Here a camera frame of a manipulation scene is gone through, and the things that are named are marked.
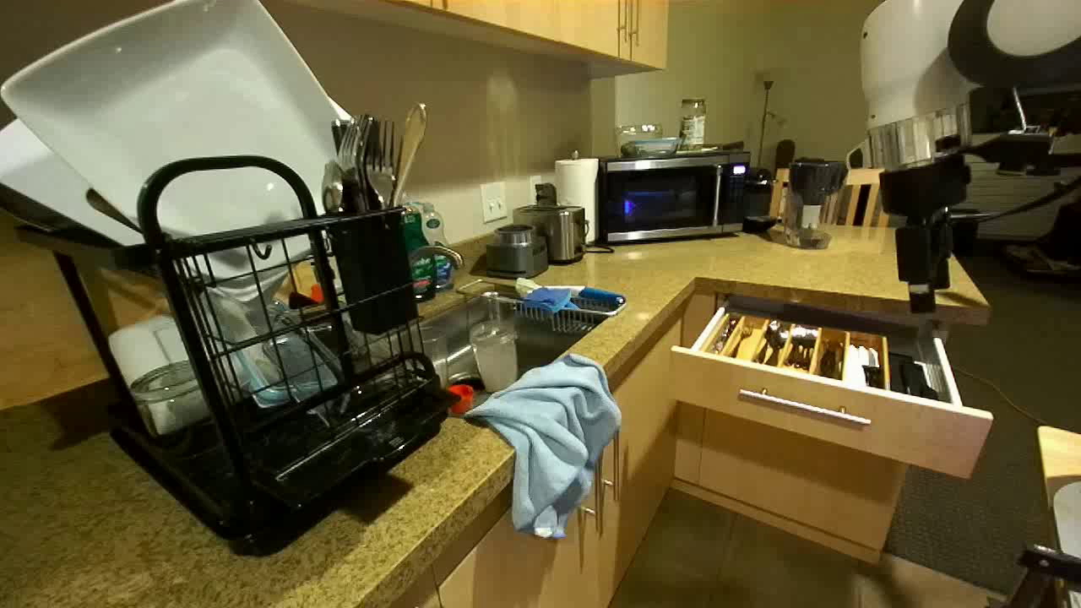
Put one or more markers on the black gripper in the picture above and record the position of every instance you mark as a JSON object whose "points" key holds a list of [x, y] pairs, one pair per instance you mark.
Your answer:
{"points": [[922, 248]]}

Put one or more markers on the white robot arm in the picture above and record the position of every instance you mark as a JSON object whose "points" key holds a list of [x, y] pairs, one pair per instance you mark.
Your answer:
{"points": [[907, 68]]}

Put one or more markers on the wooden cutlery tray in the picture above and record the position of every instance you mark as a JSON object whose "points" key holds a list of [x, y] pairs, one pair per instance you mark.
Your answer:
{"points": [[828, 352]]}

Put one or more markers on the wooden knife block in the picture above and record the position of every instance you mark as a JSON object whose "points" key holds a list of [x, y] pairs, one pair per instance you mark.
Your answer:
{"points": [[782, 179]]}

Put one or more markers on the black coffee machine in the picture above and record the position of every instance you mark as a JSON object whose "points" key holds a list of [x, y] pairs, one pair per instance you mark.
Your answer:
{"points": [[759, 205]]}

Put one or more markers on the wooden cabinet door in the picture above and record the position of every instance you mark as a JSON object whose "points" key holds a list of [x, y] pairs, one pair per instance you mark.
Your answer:
{"points": [[778, 484]]}

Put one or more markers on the black steel microwave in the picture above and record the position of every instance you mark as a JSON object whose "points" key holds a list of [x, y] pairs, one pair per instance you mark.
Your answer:
{"points": [[663, 196]]}

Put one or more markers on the glass jar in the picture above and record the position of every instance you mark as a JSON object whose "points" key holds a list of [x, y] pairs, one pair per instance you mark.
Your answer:
{"points": [[694, 124]]}

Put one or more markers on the black clamp stand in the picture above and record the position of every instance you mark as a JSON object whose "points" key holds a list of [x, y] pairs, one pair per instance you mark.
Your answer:
{"points": [[1047, 575]]}

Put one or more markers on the glass bowl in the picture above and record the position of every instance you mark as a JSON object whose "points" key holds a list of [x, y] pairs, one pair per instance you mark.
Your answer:
{"points": [[649, 144]]}

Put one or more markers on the wooden sink base cabinet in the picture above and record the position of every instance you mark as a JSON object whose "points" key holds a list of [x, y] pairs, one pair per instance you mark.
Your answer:
{"points": [[643, 450]]}

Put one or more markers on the white paper towel roll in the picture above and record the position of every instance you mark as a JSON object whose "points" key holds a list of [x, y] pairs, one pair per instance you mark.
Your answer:
{"points": [[574, 196]]}

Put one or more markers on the steel toaster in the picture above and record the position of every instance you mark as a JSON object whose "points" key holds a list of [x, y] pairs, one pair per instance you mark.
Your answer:
{"points": [[560, 232]]}

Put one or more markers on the steel sink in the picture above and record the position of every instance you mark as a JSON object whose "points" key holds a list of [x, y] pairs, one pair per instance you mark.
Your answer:
{"points": [[552, 334]]}

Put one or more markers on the blue sponge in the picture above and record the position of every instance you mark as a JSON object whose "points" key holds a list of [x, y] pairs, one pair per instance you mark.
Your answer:
{"points": [[545, 301]]}

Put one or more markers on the light blue cloth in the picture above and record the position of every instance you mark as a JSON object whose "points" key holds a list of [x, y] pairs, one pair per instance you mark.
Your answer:
{"points": [[560, 442]]}

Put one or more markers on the small dark grey appliance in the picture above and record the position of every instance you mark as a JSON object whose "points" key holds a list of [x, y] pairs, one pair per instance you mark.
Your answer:
{"points": [[516, 256]]}

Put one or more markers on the clear plastic cup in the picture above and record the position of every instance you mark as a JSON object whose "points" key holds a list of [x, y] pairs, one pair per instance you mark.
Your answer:
{"points": [[493, 357]]}

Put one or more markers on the wooden upper cabinets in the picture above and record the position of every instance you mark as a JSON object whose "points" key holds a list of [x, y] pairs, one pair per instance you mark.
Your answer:
{"points": [[562, 21]]}

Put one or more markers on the small red item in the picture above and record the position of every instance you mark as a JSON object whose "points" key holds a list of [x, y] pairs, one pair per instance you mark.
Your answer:
{"points": [[462, 397]]}

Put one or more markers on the green dish soap bottle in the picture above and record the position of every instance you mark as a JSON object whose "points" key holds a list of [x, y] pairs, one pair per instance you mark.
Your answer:
{"points": [[423, 256]]}

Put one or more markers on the wooden spoon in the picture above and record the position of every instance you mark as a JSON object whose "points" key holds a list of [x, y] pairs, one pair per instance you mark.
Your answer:
{"points": [[407, 146]]}

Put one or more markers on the black utensil holder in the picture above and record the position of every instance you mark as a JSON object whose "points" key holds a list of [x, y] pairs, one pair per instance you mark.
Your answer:
{"points": [[374, 271]]}

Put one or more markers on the steel kitchen utensil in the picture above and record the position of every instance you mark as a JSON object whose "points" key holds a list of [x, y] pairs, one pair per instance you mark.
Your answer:
{"points": [[360, 155]]}

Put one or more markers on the pale blue plastic container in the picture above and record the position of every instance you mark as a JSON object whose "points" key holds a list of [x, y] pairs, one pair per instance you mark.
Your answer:
{"points": [[283, 366]]}

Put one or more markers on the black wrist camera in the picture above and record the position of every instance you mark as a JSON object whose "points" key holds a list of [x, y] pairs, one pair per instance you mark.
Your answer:
{"points": [[922, 186]]}

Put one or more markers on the white wall outlet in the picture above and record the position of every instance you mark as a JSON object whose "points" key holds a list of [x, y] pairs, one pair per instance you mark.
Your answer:
{"points": [[539, 186]]}

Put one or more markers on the white light switch plate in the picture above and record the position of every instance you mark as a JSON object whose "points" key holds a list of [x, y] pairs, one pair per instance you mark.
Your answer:
{"points": [[493, 202]]}

